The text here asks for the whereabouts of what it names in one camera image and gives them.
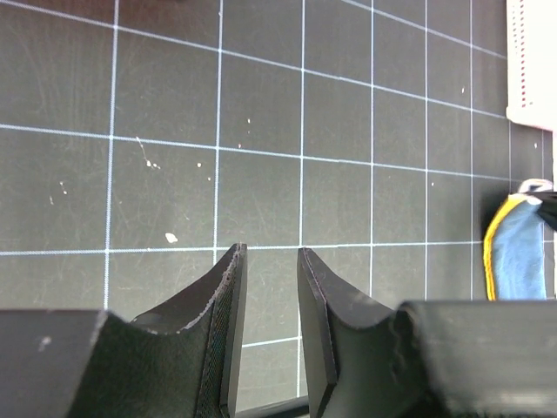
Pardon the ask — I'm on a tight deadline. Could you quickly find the white perforated plastic basket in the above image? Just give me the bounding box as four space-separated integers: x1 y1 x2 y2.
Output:
506 0 556 131

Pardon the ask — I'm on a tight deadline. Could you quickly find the black grid cutting mat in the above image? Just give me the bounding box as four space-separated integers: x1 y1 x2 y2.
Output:
1 1 554 410

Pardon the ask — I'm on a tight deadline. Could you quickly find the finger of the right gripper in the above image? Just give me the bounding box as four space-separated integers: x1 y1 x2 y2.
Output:
526 191 557 231

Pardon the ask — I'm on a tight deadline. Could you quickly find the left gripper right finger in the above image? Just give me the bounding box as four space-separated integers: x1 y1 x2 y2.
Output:
297 247 435 417

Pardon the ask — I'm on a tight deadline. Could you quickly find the yellow tiger print towel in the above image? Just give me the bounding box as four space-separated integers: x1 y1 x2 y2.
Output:
482 179 556 301

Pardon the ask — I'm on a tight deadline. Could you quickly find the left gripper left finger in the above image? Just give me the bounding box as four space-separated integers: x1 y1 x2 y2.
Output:
68 243 247 417

